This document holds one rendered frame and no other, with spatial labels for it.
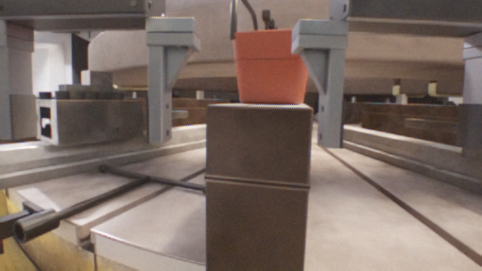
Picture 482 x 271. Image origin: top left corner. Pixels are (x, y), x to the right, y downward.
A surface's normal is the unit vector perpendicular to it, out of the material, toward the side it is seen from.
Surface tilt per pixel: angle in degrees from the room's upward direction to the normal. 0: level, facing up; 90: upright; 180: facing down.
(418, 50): 90
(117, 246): 90
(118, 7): 90
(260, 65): 97
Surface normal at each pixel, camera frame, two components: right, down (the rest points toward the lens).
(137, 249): -0.34, 0.07
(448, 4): -0.02, 0.09
